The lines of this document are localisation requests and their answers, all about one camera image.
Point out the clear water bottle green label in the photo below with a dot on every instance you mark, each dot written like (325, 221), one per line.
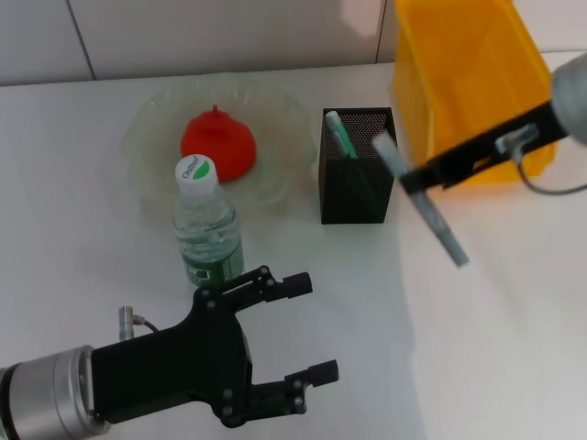
(208, 224)

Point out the metal right wrist connector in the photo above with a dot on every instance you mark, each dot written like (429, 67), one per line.
(516, 137)

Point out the yellow plastic bin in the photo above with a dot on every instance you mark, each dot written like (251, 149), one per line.
(468, 82)

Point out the metal wrist connector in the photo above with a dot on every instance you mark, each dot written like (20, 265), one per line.
(125, 323)
(516, 137)

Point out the clear green glass fruit plate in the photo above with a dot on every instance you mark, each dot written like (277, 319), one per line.
(275, 137)

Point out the silver grey marker pen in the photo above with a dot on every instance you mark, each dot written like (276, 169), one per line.
(435, 220)

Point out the black mesh pen holder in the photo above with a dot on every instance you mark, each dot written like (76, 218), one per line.
(357, 192)

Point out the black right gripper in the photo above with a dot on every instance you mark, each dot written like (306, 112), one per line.
(518, 137)

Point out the orange fruit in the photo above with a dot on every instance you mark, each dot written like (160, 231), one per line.
(224, 142)

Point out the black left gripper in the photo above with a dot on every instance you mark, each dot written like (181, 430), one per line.
(183, 366)

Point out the metal left wrist connector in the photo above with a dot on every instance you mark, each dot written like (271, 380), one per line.
(125, 323)

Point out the green utility knife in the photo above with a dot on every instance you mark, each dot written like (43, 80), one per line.
(341, 137)

